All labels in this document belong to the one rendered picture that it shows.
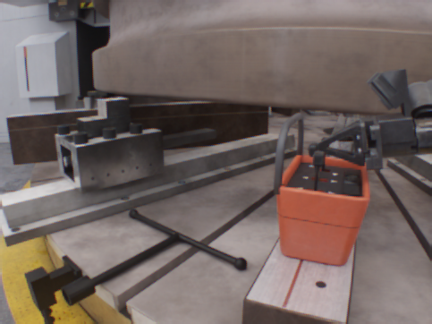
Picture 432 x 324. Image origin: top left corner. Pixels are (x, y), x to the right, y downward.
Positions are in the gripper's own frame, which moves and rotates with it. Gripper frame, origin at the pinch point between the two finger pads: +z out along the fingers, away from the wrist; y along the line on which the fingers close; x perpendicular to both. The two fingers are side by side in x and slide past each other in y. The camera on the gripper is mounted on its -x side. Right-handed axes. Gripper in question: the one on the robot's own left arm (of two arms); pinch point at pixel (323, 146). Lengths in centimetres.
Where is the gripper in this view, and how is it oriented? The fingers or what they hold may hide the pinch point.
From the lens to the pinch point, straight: 53.2
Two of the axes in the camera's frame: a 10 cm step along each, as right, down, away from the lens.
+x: 2.0, 9.6, 2.0
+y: -4.1, 2.7, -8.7
